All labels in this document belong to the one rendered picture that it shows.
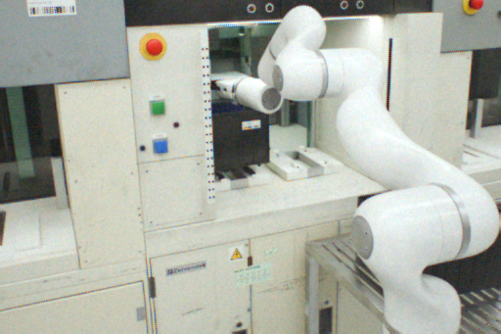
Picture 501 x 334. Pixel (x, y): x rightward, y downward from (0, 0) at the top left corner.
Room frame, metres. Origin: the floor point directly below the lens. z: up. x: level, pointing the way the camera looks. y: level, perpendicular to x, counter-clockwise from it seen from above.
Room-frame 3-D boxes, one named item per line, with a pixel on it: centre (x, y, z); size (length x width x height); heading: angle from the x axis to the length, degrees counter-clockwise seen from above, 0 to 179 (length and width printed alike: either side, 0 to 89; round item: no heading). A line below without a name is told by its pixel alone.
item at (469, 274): (1.26, -0.45, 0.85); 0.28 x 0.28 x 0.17; 16
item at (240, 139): (1.69, 0.08, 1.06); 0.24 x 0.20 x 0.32; 112
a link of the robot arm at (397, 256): (0.75, -0.24, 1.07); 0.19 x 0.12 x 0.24; 109
